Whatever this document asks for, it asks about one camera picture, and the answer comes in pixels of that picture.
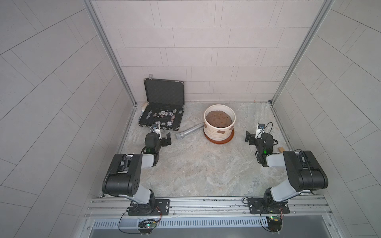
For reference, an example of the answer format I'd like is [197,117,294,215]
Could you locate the terracotta saucer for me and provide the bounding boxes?
[203,129,235,144]

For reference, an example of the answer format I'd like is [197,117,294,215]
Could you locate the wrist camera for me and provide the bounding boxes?
[255,124,266,138]
[150,123,162,139]

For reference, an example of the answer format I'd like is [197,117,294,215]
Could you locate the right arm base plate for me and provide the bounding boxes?
[243,197,290,215]

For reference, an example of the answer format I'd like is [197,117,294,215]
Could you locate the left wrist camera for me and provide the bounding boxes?
[150,123,162,139]

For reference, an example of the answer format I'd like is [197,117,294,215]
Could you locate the aluminium front rail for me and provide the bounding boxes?
[83,194,332,219]

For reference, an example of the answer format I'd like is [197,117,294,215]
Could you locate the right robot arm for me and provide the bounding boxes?
[245,132,328,207]

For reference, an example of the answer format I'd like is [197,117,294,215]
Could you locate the left circuit board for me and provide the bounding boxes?
[138,219,158,235]

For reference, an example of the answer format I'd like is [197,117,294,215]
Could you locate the circuit board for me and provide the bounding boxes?
[266,216,283,233]
[138,219,158,235]

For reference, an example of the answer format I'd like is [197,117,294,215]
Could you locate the right circuit board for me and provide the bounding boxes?
[266,216,283,233]

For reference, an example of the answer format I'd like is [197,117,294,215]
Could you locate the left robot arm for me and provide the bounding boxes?
[102,132,172,205]

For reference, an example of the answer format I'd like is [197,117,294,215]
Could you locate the white blue scrub brush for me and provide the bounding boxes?
[141,102,148,113]

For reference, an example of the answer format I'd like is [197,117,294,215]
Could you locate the white ceramic pot with soil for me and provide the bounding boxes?
[203,105,236,131]

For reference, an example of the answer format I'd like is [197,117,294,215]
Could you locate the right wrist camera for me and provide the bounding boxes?
[255,124,266,138]

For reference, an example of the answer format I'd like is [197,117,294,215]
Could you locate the black poker chip case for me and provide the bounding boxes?
[138,78,185,131]

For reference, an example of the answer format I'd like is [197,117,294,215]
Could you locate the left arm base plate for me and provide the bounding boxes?
[128,199,170,216]

